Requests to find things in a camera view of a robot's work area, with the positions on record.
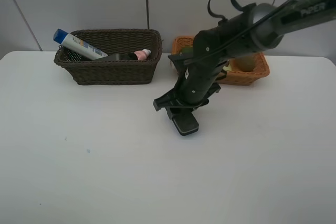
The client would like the pink white-capped bottle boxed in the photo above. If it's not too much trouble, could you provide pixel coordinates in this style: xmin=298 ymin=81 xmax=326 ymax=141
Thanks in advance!
xmin=134 ymin=49 xmax=151 ymax=61

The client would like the orange wicker basket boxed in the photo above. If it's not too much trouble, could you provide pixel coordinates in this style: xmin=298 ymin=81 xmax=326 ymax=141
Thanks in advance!
xmin=172 ymin=36 xmax=270 ymax=86

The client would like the halved avocado with pit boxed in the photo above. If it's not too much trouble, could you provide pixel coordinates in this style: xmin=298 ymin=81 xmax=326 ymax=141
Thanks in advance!
xmin=223 ymin=60 xmax=232 ymax=72

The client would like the dark brown wicker basket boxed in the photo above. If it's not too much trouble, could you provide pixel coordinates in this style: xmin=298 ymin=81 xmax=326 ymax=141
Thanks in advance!
xmin=54 ymin=29 xmax=162 ymax=86

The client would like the brown kiwi fruit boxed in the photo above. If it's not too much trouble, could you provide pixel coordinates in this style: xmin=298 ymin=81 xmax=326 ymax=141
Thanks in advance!
xmin=235 ymin=55 xmax=256 ymax=72

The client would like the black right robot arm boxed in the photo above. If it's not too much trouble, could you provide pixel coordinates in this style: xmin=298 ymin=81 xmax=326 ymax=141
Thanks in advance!
xmin=153 ymin=0 xmax=335 ymax=112

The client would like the white blue-capped shampoo bottle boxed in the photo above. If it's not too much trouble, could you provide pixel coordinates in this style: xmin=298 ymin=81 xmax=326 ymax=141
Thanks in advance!
xmin=53 ymin=29 xmax=108 ymax=60

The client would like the black whiteboard eraser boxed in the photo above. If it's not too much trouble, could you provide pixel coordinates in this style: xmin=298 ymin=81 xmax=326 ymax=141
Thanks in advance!
xmin=172 ymin=109 xmax=199 ymax=136

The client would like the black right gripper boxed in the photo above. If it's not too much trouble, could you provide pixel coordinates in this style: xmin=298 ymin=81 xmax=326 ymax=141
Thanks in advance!
xmin=153 ymin=76 xmax=220 ymax=121

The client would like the green lime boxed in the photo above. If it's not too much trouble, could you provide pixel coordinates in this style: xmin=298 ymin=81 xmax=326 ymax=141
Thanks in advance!
xmin=179 ymin=46 xmax=193 ymax=54

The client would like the dark green pump bottle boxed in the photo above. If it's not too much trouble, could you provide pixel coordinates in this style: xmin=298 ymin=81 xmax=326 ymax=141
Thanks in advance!
xmin=93 ymin=53 xmax=138 ymax=62

